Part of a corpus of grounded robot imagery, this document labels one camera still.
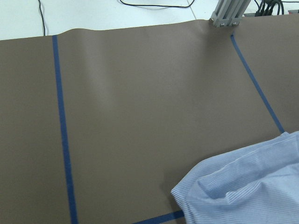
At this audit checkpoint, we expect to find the blue striped button shirt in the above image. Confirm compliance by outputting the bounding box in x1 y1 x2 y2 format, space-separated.
171 132 299 224

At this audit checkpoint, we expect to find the grey aluminium frame post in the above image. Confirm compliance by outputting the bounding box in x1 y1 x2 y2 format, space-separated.
210 0 251 27

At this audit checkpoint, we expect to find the black cable bundle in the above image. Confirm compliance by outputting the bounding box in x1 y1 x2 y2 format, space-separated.
254 0 285 17

